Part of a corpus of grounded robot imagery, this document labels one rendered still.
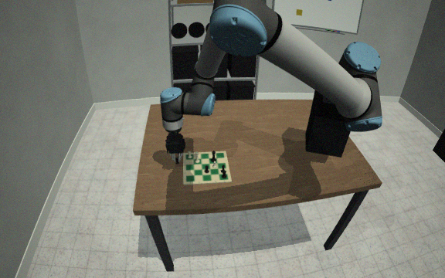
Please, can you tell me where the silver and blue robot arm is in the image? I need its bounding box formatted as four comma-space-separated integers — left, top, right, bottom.
160, 0, 382, 132

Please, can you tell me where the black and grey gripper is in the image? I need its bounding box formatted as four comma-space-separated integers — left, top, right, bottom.
165, 128, 185, 163

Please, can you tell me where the green and cream chessboard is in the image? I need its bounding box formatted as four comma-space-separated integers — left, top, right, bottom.
183, 151, 232, 185

